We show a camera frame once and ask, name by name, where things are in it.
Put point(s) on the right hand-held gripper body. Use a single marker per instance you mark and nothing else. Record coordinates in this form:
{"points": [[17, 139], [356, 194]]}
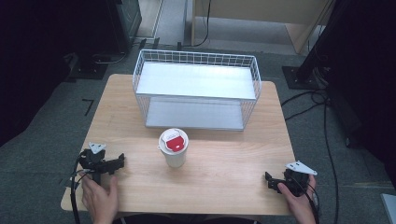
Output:
{"points": [[295, 180]]}

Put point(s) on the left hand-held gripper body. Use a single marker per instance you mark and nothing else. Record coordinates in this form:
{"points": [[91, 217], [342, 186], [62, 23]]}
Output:
{"points": [[93, 161]]}

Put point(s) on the person's right hand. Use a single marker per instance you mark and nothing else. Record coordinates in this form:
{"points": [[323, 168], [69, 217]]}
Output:
{"points": [[295, 203]]}

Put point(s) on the person's left hand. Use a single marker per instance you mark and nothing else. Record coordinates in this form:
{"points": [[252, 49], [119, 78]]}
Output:
{"points": [[99, 199]]}

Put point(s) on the white cup with red lid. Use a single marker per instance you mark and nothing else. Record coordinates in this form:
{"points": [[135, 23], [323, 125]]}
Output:
{"points": [[173, 147]]}

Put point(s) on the white flat object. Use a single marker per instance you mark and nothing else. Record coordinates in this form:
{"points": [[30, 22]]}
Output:
{"points": [[389, 208]]}

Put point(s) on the dark cabinet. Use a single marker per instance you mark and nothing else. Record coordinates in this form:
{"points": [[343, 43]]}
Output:
{"points": [[126, 21]]}

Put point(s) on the black metal stand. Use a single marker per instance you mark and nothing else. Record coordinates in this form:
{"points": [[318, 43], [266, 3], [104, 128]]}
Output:
{"points": [[317, 40]]}

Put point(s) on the light wooden furniture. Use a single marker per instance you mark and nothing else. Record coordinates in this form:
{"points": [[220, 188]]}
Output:
{"points": [[258, 12]]}

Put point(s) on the black stand base plate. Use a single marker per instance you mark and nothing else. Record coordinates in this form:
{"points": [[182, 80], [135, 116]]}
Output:
{"points": [[88, 67]]}

